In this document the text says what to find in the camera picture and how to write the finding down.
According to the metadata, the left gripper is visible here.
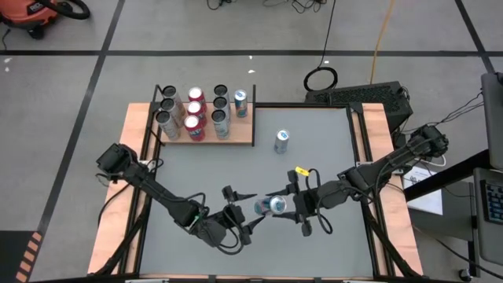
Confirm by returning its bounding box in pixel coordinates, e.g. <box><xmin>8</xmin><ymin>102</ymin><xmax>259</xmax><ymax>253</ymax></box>
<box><xmin>222</xmin><ymin>186</ymin><xmax>266</xmax><ymax>245</ymax></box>

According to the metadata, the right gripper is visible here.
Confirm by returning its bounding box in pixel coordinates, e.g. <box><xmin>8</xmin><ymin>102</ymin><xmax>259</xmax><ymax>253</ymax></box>
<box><xmin>266</xmin><ymin>170</ymin><xmax>327</xmax><ymax>237</ymax></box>

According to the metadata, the slim silver blue can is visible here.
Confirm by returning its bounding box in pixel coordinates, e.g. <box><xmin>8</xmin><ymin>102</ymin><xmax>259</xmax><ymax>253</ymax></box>
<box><xmin>273</xmin><ymin>128</ymin><xmax>291</xmax><ymax>156</ymax></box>
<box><xmin>233</xmin><ymin>89</ymin><xmax>249</xmax><ymax>119</ymax></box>
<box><xmin>253</xmin><ymin>195</ymin><xmax>288</xmax><ymax>216</ymax></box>

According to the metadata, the slim silver can black lid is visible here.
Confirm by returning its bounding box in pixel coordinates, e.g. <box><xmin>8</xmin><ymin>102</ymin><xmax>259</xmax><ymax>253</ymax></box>
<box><xmin>155</xmin><ymin>109</ymin><xmax>182</xmax><ymax>142</ymax></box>
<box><xmin>212</xmin><ymin>96</ymin><xmax>232</xmax><ymax>117</ymax></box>
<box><xmin>211</xmin><ymin>108</ymin><xmax>231</xmax><ymax>141</ymax></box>
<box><xmin>162</xmin><ymin>84</ymin><xmax>185</xmax><ymax>115</ymax></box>
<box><xmin>160</xmin><ymin>97</ymin><xmax>185</xmax><ymax>127</ymax></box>
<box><xmin>213</xmin><ymin>83</ymin><xmax>232</xmax><ymax>104</ymax></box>

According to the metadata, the red Fanta strawberry can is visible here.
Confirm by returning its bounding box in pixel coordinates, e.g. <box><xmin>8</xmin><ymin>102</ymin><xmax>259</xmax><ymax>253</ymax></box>
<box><xmin>186</xmin><ymin>100</ymin><xmax>208</xmax><ymax>125</ymax></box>
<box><xmin>187</xmin><ymin>86</ymin><xmax>207</xmax><ymax>111</ymax></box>
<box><xmin>183</xmin><ymin>114</ymin><xmax>206</xmax><ymax>142</ymax></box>

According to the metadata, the wooden shelf board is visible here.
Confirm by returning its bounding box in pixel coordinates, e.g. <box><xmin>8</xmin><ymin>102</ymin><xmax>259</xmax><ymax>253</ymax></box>
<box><xmin>160</xmin><ymin>102</ymin><xmax>255</xmax><ymax>145</ymax></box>

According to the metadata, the grey table mat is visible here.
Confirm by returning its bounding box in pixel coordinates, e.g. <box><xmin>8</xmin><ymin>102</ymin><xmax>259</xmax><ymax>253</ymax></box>
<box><xmin>139</xmin><ymin>106</ymin><xmax>374</xmax><ymax>278</ymax></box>

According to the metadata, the white paper sheet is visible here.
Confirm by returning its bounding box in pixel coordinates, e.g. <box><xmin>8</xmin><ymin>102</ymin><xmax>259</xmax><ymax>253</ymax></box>
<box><xmin>402</xmin><ymin>164</ymin><xmax>444</xmax><ymax>216</ymax></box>

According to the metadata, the black metal stand bar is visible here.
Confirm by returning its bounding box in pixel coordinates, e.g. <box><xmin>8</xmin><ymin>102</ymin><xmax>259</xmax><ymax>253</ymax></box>
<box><xmin>402</xmin><ymin>149</ymin><xmax>492</xmax><ymax>202</ymax></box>

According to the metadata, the grey device with keypad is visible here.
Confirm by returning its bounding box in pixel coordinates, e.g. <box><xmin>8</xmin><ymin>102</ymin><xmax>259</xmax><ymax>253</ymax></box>
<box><xmin>472</xmin><ymin>167</ymin><xmax>503</xmax><ymax>267</ymax></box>

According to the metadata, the black orange hazard strip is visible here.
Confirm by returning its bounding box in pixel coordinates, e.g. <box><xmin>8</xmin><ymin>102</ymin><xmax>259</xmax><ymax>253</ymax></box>
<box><xmin>0</xmin><ymin>230</ymin><xmax>45</xmax><ymax>283</ymax></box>

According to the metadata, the grey monitor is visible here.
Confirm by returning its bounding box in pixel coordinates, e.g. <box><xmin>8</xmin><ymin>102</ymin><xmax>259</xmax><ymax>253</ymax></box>
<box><xmin>481</xmin><ymin>72</ymin><xmax>503</xmax><ymax>171</ymax></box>

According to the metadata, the orange shop vacuum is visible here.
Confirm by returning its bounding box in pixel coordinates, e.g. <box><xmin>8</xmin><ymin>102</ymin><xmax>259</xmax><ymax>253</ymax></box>
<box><xmin>0</xmin><ymin>0</ymin><xmax>60</xmax><ymax>40</ymax></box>

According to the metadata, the black metal shelf frame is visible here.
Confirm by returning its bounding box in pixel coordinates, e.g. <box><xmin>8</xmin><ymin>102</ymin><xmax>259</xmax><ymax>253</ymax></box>
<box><xmin>152</xmin><ymin>83</ymin><xmax>257</xmax><ymax>148</ymax></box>

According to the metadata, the black aluminium table frame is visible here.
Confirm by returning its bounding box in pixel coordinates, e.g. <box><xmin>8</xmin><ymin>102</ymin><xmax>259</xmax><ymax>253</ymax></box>
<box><xmin>88</xmin><ymin>101</ymin><xmax>424</xmax><ymax>283</ymax></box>

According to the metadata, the black coiled floor cable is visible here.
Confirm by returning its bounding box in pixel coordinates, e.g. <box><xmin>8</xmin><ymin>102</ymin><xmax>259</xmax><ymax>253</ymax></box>
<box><xmin>303</xmin><ymin>0</ymin><xmax>339</xmax><ymax>93</ymax></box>

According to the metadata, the yellow floor cable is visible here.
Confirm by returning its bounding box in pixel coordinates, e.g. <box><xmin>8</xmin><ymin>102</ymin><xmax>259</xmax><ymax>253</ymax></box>
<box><xmin>369</xmin><ymin>0</ymin><xmax>397</xmax><ymax>86</ymax></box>

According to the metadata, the black vacuum hose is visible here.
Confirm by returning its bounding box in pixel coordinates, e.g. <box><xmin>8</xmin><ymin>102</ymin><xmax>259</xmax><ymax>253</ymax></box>
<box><xmin>37</xmin><ymin>0</ymin><xmax>92</xmax><ymax>20</ymax></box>

